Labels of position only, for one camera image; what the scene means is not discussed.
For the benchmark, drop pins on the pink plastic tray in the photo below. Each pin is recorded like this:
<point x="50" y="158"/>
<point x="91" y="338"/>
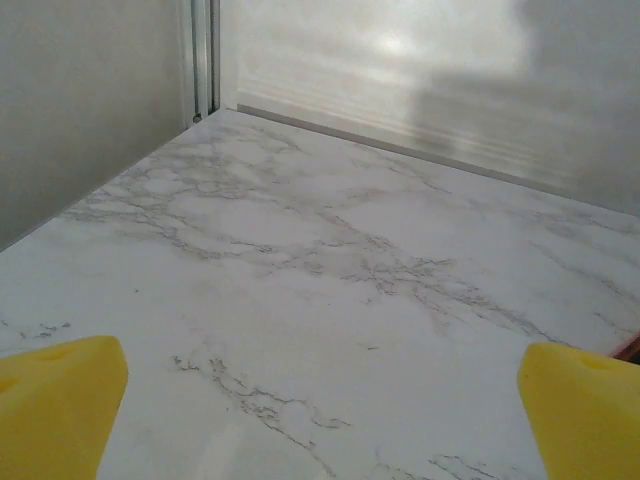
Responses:
<point x="631" y="350"/>

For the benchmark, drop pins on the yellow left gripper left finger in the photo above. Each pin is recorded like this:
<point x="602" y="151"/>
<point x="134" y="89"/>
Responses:
<point x="55" y="410"/>

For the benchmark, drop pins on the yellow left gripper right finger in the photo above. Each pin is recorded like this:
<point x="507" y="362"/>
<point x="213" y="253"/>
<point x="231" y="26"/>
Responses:
<point x="590" y="420"/>

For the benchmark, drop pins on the aluminium frame post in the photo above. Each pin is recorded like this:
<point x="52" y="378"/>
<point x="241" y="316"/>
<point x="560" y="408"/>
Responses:
<point x="200" y="60"/>

